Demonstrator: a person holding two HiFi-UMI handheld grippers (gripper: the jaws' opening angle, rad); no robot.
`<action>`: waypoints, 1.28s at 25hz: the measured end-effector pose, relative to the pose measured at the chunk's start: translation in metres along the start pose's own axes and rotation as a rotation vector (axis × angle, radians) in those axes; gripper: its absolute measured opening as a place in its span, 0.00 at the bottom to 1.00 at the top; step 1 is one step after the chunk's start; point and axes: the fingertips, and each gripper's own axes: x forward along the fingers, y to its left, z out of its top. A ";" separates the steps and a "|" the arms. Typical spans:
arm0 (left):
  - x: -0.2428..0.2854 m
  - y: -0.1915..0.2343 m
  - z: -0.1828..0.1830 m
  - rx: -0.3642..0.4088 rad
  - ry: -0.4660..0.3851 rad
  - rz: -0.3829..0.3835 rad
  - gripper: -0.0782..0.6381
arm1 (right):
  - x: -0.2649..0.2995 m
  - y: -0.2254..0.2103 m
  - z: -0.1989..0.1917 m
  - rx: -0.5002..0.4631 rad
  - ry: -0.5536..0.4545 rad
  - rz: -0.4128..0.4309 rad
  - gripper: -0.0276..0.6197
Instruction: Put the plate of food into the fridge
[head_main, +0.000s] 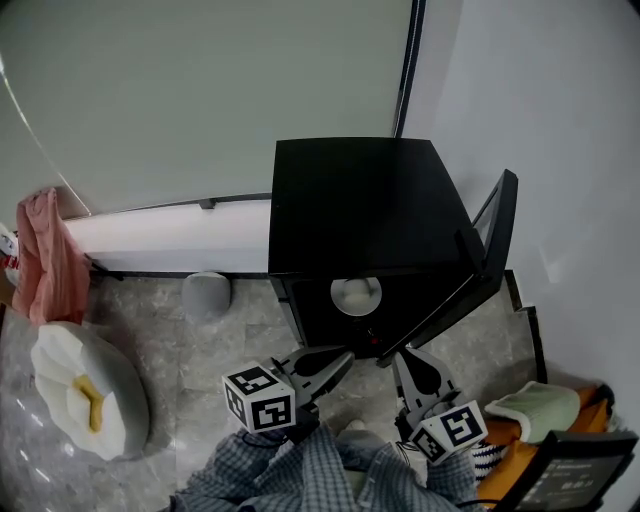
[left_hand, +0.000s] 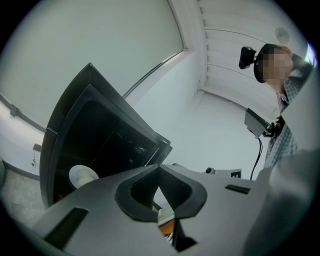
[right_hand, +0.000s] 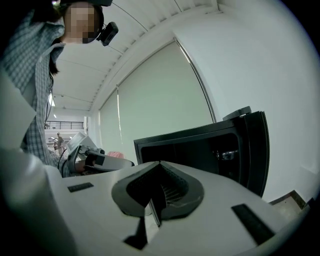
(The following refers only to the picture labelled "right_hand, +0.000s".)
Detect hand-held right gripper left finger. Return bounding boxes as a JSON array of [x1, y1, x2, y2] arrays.
[[46, 161, 162, 256]]

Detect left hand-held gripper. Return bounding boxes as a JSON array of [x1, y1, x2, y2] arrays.
[[66, 131, 136, 177]]

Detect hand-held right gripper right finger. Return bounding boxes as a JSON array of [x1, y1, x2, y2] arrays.
[[147, 161, 312, 256]]

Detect black mini fridge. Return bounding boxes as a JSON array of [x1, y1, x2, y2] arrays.
[[133, 106, 271, 199]]

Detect person's left forearm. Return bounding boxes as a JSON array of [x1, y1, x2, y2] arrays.
[[45, 147, 71, 179]]

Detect person's left hand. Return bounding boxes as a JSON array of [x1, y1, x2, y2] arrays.
[[74, 160, 96, 174]]

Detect narrow pale green roller blind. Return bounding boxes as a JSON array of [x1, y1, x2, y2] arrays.
[[99, 88, 124, 154]]

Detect black railing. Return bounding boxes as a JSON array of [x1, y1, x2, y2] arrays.
[[44, 120, 85, 131]]

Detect wide pale green roller blind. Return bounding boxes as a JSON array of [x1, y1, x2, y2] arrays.
[[117, 39, 217, 149]]

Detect person's plaid shirt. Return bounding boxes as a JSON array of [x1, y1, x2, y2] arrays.
[[0, 9, 68, 177]]

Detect person's head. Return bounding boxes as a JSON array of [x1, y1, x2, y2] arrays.
[[60, 0, 105, 45]]

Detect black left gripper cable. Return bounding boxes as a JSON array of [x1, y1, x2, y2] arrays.
[[58, 148, 69, 171]]

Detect black head-mounted camera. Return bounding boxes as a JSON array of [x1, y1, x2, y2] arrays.
[[95, 21, 120, 47]]

